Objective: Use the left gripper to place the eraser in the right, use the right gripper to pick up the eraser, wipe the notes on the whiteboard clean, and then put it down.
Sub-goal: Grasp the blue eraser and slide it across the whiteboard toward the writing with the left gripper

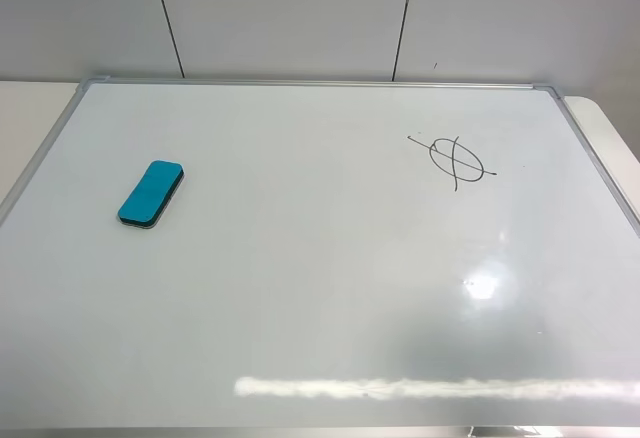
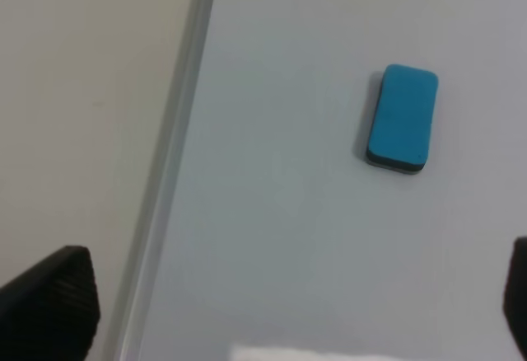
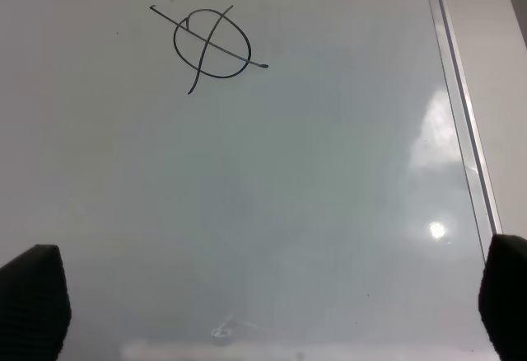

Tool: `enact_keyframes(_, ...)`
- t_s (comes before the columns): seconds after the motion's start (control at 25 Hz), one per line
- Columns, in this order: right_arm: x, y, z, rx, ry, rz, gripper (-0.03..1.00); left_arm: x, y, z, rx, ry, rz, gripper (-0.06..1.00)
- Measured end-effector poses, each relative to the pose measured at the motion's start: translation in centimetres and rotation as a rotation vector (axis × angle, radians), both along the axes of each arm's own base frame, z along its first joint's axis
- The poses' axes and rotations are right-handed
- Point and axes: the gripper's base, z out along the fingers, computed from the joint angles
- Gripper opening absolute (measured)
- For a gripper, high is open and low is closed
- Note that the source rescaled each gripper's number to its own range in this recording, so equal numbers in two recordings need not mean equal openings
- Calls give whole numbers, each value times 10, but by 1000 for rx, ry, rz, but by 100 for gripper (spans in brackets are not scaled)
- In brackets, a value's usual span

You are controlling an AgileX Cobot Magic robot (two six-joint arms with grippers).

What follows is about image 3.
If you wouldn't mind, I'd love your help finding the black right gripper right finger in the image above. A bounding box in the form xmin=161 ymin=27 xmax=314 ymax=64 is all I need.
xmin=478 ymin=234 xmax=526 ymax=360

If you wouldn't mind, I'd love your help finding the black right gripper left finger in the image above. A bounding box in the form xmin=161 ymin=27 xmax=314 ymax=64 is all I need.
xmin=1 ymin=245 xmax=72 ymax=361

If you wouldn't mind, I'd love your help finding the white whiteboard with aluminium frame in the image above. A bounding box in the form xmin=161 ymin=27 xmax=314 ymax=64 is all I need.
xmin=0 ymin=0 xmax=504 ymax=361

